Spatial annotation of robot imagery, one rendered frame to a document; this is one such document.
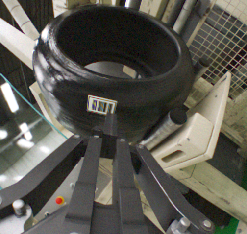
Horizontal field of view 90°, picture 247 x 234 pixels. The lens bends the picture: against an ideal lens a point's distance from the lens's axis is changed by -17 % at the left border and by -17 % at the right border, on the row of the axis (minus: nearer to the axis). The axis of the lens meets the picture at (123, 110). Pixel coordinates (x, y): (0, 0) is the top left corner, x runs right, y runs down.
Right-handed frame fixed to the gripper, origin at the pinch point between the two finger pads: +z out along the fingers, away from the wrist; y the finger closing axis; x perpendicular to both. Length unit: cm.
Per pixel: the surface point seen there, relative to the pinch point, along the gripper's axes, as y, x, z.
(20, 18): -101, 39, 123
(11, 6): -113, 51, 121
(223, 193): 63, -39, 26
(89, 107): -4.4, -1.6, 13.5
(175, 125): 15.2, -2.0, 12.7
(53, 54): -16.6, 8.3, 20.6
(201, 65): 28.2, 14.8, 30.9
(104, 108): -1.4, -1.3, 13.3
